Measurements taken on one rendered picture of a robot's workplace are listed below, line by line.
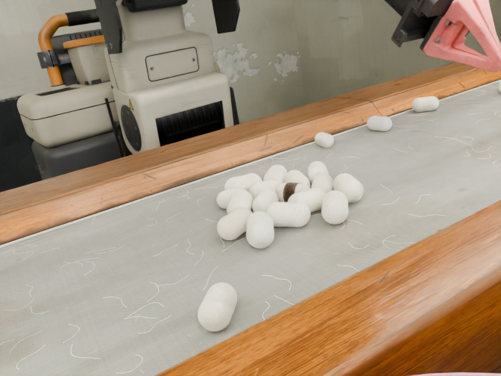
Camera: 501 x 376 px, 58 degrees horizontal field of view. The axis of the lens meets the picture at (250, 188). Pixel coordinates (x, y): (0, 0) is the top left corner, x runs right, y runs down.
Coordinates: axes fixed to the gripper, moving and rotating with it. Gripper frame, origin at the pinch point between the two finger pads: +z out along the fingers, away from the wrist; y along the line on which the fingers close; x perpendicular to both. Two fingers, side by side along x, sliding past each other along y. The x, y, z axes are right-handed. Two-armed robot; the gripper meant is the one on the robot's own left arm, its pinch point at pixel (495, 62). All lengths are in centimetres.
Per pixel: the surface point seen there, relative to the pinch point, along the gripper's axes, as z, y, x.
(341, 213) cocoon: 7.4, -23.7, 3.8
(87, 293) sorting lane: 3.8, -42.8, 8.7
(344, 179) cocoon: 3.8, -20.1, 5.5
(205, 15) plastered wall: -176, 67, 122
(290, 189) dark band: 1.9, -24.0, 7.7
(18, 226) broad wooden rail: -10, -46, 19
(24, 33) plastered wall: -172, -26, 115
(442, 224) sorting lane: 12.1, -18.4, 1.6
